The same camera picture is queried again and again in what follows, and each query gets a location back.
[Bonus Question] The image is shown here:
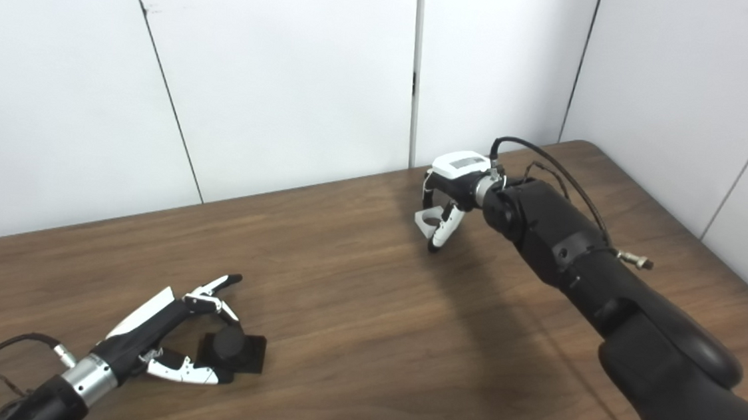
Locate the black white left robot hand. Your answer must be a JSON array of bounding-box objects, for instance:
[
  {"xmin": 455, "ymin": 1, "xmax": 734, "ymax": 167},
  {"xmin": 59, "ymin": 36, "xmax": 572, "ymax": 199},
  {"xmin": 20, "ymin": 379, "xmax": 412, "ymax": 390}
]
[{"xmin": 91, "ymin": 263, "xmax": 246, "ymax": 387}]

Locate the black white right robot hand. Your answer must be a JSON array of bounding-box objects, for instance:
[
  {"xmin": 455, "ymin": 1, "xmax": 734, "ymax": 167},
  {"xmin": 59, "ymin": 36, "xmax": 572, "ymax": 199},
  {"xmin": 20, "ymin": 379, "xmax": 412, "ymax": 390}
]
[{"xmin": 411, "ymin": 147, "xmax": 506, "ymax": 259}]

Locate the white square piece with hole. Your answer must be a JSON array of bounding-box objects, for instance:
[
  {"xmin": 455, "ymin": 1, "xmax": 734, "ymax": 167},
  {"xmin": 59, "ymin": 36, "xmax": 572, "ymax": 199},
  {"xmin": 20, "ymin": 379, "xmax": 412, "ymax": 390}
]
[{"xmin": 412, "ymin": 203, "xmax": 445, "ymax": 240}]

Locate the black peg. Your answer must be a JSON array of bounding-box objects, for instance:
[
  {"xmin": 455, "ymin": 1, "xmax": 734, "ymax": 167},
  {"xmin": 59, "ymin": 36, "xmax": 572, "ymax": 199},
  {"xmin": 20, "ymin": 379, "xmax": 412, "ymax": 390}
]
[{"xmin": 196, "ymin": 322, "xmax": 269, "ymax": 375}]

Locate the thin right arm wire bundle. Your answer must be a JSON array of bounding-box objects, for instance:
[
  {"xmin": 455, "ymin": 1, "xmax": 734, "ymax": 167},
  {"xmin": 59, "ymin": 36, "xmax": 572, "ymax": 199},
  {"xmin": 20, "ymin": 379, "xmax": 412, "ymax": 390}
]
[{"xmin": 522, "ymin": 159, "xmax": 575, "ymax": 203}]

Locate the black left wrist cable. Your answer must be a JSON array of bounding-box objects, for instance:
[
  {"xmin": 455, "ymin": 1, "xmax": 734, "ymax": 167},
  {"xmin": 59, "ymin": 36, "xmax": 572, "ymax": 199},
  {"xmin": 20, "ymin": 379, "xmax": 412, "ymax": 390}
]
[{"xmin": 0, "ymin": 331, "xmax": 79, "ymax": 420}]

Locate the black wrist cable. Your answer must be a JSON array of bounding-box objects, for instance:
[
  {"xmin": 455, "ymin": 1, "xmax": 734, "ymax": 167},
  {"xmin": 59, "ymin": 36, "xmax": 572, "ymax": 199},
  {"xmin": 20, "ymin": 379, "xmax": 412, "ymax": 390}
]
[
  {"xmin": 481, "ymin": 134, "xmax": 663, "ymax": 271},
  {"xmin": 0, "ymin": 331, "xmax": 79, "ymax": 420}
]

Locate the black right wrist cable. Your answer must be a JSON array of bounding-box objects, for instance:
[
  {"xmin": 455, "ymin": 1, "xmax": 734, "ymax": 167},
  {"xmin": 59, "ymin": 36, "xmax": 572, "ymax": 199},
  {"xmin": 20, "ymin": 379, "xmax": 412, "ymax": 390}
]
[{"xmin": 481, "ymin": 134, "xmax": 663, "ymax": 271}]

